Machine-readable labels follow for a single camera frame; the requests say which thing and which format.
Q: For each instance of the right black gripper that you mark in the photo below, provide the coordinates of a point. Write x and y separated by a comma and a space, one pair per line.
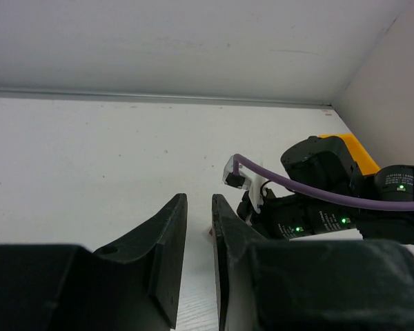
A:
294, 216

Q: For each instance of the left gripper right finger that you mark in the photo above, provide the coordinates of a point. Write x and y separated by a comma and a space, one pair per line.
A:
266, 284

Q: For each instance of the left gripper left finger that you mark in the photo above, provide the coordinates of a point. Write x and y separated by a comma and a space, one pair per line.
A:
132, 283

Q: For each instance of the yellow plastic bin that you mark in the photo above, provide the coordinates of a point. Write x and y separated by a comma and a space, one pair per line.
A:
365, 162

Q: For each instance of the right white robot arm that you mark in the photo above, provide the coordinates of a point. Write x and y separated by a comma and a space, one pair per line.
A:
329, 163

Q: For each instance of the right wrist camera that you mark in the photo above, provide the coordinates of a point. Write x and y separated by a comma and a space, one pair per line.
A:
234, 176

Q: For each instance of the aluminium table frame rail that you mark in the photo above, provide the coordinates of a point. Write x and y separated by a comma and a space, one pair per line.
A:
154, 98

